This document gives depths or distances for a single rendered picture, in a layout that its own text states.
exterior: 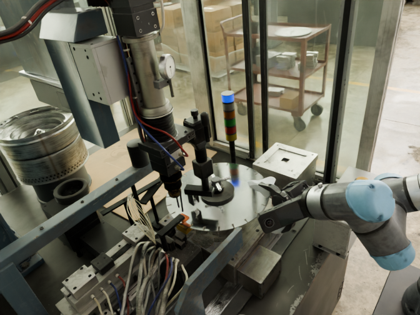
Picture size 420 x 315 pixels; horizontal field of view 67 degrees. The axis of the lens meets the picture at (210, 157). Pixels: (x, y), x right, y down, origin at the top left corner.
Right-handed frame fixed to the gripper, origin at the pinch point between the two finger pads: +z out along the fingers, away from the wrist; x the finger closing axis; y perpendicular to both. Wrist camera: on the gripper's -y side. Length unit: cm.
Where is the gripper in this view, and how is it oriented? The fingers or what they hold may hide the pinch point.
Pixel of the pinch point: (257, 208)
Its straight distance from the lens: 87.7
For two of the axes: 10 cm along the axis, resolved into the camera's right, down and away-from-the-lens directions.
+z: -4.4, 1.5, 8.8
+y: 7.8, -4.1, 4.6
